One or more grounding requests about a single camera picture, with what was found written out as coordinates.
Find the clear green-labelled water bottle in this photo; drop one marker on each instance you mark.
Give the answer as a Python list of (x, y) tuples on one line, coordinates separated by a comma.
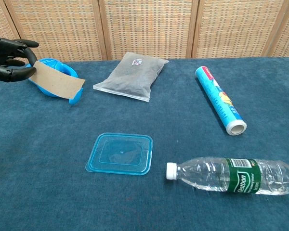
[(231, 175)]

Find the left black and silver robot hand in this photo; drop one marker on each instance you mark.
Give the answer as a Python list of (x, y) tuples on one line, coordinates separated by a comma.
[(4, 50)]

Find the teal tablecloth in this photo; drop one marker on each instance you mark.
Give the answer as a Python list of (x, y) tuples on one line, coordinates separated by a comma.
[(144, 207)]

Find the cling film roll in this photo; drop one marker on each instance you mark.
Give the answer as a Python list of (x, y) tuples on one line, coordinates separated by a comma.
[(218, 97)]

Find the blue transparent plastic lid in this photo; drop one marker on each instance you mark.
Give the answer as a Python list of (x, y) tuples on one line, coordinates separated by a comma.
[(121, 154)]

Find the grey filled plastic bag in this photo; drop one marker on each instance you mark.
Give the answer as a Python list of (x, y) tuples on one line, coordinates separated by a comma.
[(131, 78)]

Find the yellow card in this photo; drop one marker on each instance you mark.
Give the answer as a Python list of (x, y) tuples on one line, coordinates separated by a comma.
[(57, 81)]

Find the blue pump dispenser bottle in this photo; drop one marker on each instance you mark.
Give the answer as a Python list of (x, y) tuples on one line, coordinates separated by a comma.
[(62, 68)]

